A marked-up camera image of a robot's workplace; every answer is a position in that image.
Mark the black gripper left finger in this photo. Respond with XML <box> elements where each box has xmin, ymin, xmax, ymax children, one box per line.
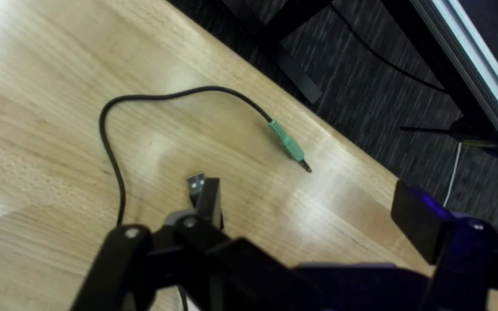
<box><xmin>70</xmin><ymin>176</ymin><xmax>321</xmax><ymax>311</ymax></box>

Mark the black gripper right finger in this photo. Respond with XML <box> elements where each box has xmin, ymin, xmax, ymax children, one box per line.
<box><xmin>391</xmin><ymin>178</ymin><xmax>498</xmax><ymax>311</ymax></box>

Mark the black aux cable green jack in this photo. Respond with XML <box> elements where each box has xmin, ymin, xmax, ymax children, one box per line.
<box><xmin>97</xmin><ymin>84</ymin><xmax>315</xmax><ymax>230</ymax></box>

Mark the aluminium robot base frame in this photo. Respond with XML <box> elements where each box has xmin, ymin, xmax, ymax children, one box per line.
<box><xmin>402</xmin><ymin>0</ymin><xmax>498</xmax><ymax>166</ymax></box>

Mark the black floor cable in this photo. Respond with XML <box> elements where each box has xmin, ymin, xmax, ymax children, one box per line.
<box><xmin>329</xmin><ymin>2</ymin><xmax>454</xmax><ymax>93</ymax></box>

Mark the black metal table frame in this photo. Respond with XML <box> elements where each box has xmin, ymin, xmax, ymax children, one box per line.
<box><xmin>222</xmin><ymin>0</ymin><xmax>334</xmax><ymax>105</ymax></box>

